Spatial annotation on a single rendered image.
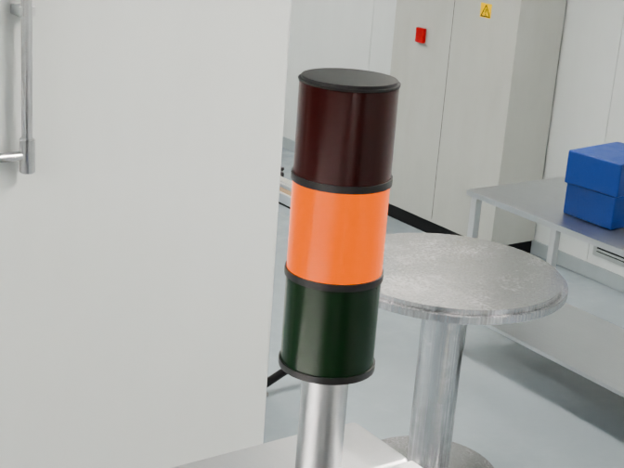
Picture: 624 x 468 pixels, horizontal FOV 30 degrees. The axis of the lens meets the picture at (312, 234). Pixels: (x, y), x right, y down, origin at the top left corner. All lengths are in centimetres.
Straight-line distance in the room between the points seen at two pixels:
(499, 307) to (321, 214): 378
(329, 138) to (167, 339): 177
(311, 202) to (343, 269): 4
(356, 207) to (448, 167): 738
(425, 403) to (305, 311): 425
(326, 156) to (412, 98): 762
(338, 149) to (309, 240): 5
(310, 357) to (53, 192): 153
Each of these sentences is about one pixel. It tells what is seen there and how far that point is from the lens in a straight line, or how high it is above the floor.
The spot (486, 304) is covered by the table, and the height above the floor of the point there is 93.
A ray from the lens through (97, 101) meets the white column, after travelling 209.
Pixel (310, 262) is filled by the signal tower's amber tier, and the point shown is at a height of 226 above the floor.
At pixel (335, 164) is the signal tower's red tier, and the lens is 55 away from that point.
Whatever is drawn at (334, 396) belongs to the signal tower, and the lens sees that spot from 61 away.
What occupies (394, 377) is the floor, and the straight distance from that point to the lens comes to 590.
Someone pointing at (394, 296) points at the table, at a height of 93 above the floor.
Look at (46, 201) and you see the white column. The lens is 209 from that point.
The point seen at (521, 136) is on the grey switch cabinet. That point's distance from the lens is 763.
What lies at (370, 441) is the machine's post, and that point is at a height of 210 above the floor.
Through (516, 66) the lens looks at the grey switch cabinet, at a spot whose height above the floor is 130.
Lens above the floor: 245
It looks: 18 degrees down
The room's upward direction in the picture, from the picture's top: 4 degrees clockwise
